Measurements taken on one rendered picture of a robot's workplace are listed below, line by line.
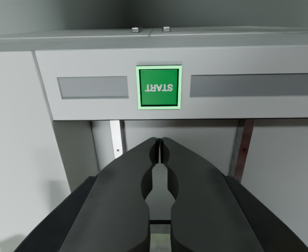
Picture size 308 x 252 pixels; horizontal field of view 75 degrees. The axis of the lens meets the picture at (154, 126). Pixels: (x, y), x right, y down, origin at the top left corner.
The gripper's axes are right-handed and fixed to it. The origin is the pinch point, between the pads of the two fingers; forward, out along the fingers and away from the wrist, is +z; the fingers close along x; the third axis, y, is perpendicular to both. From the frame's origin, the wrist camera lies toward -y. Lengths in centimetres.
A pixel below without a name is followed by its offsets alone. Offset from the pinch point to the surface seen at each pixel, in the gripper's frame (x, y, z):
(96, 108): -8.5, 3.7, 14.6
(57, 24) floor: -55, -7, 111
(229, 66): 8.6, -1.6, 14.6
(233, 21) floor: 40, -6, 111
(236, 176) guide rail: 17.7, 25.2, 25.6
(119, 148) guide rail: -8.6, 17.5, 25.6
